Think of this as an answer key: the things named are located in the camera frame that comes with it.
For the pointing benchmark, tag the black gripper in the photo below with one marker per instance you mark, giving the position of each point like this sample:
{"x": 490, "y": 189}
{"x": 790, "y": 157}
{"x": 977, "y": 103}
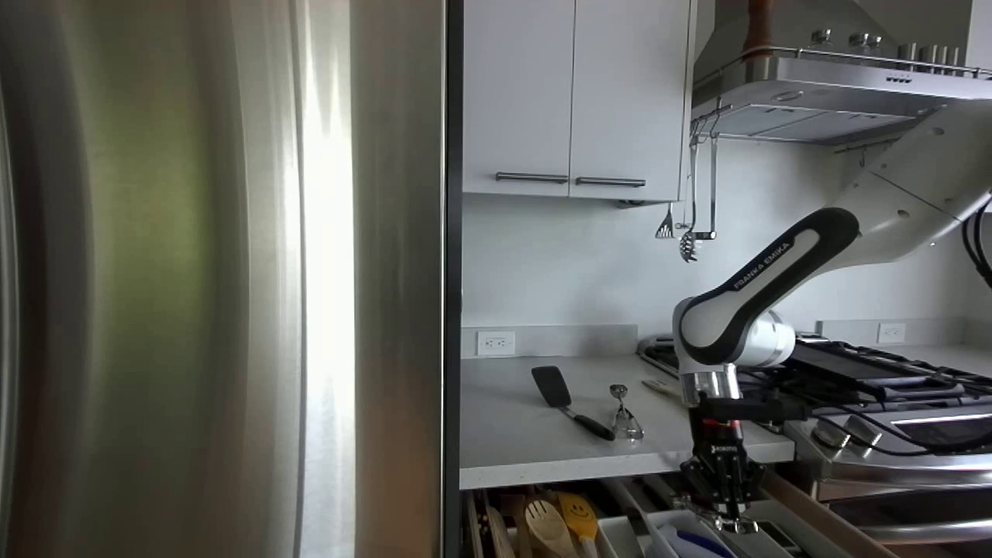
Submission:
{"x": 723, "y": 437}

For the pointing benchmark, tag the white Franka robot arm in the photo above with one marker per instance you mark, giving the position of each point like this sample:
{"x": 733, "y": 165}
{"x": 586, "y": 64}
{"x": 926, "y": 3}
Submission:
{"x": 785, "y": 267}

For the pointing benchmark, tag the white drawer organizer tray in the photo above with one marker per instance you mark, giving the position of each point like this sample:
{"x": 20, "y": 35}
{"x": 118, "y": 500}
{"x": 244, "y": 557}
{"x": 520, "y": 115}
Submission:
{"x": 653, "y": 534}

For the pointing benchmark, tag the open wooden kitchen drawer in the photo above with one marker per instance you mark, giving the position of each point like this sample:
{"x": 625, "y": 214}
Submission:
{"x": 808, "y": 513}

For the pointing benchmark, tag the long metal utensil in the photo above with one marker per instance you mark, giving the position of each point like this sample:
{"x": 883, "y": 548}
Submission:
{"x": 662, "y": 391}

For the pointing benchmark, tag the metal stove knob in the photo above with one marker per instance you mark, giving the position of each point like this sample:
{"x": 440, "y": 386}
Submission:
{"x": 863, "y": 435}
{"x": 828, "y": 435}

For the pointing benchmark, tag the yellow wooden spoon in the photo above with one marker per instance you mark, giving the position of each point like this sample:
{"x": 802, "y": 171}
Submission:
{"x": 578, "y": 513}

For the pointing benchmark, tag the pale wooden spoon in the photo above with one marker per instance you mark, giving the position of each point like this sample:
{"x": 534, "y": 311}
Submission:
{"x": 547, "y": 527}

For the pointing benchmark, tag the black stove griddle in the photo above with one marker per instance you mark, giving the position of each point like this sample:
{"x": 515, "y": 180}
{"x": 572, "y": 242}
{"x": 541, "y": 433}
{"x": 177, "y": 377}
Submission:
{"x": 870, "y": 365}

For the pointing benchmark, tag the black spatula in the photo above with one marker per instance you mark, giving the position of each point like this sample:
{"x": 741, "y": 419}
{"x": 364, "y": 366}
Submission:
{"x": 553, "y": 386}

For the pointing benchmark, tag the stainless steel gas stove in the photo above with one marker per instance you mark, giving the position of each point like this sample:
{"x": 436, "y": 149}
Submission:
{"x": 910, "y": 412}

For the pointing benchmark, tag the thin wooden utensil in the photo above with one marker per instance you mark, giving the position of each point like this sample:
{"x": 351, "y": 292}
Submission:
{"x": 502, "y": 531}

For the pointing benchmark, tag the hanging metal ladle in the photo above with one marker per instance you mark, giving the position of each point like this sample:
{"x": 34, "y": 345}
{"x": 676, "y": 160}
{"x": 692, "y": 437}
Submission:
{"x": 691, "y": 247}

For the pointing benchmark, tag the hanging metal utensil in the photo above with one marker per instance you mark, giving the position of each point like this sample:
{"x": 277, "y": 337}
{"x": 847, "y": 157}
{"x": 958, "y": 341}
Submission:
{"x": 665, "y": 224}

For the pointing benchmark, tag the white cabinet door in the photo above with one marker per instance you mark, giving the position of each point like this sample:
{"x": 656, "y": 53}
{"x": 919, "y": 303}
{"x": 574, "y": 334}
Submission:
{"x": 515, "y": 95}
{"x": 632, "y": 95}

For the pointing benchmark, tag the stainless steel range hood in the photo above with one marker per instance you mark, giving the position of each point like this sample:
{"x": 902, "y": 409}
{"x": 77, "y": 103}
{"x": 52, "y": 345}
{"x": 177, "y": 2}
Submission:
{"x": 785, "y": 83}

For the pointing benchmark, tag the stainless steel refrigerator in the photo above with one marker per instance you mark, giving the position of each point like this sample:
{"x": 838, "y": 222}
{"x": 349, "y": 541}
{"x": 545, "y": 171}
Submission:
{"x": 187, "y": 289}

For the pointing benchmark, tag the white wall outlet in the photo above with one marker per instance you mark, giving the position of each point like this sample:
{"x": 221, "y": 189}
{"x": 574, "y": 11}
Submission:
{"x": 892, "y": 334}
{"x": 494, "y": 341}

